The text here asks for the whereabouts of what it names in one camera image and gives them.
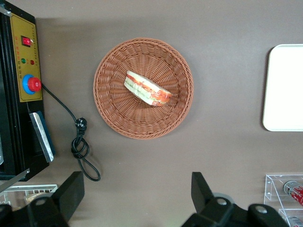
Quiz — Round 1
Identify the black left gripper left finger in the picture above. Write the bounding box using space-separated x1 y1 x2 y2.
0 171 85 227

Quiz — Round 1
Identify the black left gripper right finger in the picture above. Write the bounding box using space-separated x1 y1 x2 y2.
181 172 291 227

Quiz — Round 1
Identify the round brown wicker basket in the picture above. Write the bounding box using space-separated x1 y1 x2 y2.
93 37 194 140

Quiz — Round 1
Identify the triangular sandwich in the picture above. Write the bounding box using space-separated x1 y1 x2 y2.
124 70 173 106

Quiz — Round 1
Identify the cream rectangular tray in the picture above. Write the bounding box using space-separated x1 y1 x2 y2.
262 44 303 132

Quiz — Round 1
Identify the metal sealing bar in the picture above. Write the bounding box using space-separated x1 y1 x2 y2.
28 111 56 163

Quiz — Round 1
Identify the clear acrylic can holder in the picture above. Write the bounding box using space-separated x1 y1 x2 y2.
263 174 303 227

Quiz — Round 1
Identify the red drink can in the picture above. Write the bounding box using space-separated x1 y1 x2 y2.
283 180 303 207

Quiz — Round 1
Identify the black sealing machine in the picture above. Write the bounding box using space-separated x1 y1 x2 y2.
0 0 56 192

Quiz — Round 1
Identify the red emergency stop button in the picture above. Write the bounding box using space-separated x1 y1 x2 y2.
22 74 43 95

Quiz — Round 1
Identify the yellow control panel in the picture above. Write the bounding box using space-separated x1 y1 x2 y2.
9 13 43 103

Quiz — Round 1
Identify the white wire rack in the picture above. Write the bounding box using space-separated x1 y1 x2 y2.
0 184 58 211

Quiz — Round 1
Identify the black power cable with plug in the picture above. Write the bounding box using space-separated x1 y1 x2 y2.
40 84 101 182

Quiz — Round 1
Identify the red rocker switch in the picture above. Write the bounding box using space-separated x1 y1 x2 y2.
20 35 33 48

